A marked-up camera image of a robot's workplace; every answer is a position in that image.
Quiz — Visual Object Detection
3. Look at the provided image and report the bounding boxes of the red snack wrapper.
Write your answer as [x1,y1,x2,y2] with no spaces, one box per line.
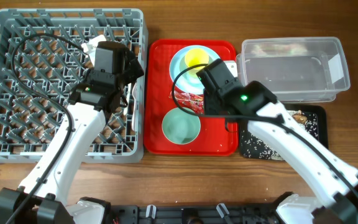
[168,90,204,114]

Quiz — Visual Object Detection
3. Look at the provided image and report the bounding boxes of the rice and food scraps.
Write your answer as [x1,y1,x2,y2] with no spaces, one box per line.
[239,110,324,161]

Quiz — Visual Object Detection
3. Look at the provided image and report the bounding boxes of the white plastic fork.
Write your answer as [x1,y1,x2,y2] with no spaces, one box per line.
[126,83,132,95]

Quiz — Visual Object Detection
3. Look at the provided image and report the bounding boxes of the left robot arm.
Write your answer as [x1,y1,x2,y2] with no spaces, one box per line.
[0,41,144,223]

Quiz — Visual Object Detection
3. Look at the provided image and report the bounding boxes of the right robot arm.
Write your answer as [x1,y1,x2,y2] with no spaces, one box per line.
[197,59,358,223]

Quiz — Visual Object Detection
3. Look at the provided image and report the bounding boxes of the grey dishwasher rack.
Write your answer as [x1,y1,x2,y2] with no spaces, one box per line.
[0,8,149,163]

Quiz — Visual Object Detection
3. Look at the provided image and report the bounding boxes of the light blue plate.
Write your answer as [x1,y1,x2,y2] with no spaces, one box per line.
[169,45,220,95]

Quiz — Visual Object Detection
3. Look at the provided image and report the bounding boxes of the small green bowl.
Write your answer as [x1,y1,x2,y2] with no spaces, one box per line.
[178,58,203,84]

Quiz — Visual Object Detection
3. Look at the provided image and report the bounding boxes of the red plastic tray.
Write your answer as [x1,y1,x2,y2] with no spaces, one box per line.
[144,39,239,156]

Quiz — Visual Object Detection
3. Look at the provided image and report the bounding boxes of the yellow plastic cup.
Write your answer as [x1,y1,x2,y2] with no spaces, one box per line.
[185,47,209,67]

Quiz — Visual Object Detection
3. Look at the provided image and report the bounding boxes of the clear plastic bin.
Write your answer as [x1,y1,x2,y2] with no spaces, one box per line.
[236,37,351,103]

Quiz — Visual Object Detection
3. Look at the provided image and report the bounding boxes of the black tray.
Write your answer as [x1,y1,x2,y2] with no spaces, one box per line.
[238,104,329,161]

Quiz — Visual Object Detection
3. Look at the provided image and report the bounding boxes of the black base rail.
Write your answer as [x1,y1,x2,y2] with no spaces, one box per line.
[108,203,281,224]

